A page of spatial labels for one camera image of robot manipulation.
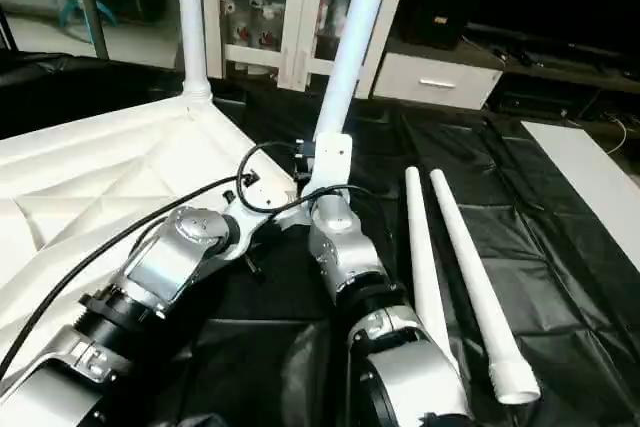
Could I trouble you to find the white plastic table leg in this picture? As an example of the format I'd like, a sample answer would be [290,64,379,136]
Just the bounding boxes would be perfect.
[404,166,462,380]
[312,0,400,144]
[429,168,542,407]
[174,0,214,104]

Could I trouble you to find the white plastic table top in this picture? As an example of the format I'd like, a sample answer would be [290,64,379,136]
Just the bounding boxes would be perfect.
[0,92,302,350]

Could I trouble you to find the white drawer unit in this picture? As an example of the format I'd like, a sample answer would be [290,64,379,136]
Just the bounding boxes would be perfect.
[372,50,505,112]

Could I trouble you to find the white glass-door cabinet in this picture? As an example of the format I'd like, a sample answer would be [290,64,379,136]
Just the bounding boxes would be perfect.
[200,0,410,99]

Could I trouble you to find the blue floor stand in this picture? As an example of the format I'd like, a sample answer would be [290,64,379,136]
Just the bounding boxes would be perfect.
[59,0,120,31]

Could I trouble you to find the dark low sideboard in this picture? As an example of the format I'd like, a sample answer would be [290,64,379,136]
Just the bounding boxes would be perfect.
[470,17,640,120]

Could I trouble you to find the black work mat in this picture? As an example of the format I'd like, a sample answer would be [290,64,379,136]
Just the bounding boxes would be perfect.
[0,52,640,427]

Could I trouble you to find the white flat board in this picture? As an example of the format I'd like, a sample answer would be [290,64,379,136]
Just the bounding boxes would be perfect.
[521,120,640,274]

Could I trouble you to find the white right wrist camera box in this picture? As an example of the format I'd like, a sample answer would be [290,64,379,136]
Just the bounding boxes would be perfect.
[299,133,354,199]

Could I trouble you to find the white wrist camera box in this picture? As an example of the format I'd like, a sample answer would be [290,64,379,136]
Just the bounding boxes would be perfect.
[224,169,302,240]
[299,133,354,199]

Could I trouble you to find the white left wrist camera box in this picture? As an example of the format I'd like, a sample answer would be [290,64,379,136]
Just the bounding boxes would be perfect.
[224,169,302,240]

